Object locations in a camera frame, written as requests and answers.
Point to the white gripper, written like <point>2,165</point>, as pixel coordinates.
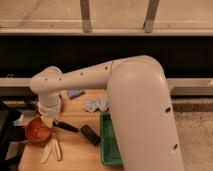
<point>49,111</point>

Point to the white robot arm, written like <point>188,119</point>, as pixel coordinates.
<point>139,103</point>

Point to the red bowl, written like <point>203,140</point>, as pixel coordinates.
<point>37,132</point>

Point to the cream plastic knife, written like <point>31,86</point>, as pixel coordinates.
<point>57,149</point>

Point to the blue sponge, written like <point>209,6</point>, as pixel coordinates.
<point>74,93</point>

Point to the black remote control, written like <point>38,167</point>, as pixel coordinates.
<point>90,135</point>

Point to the black chair left edge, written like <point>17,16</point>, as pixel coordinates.
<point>7,116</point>

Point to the crumpled light blue cloth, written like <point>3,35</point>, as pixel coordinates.
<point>97,104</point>

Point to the green tray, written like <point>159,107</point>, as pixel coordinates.
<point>110,155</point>

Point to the black handled knife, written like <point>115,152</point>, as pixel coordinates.
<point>65,126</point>

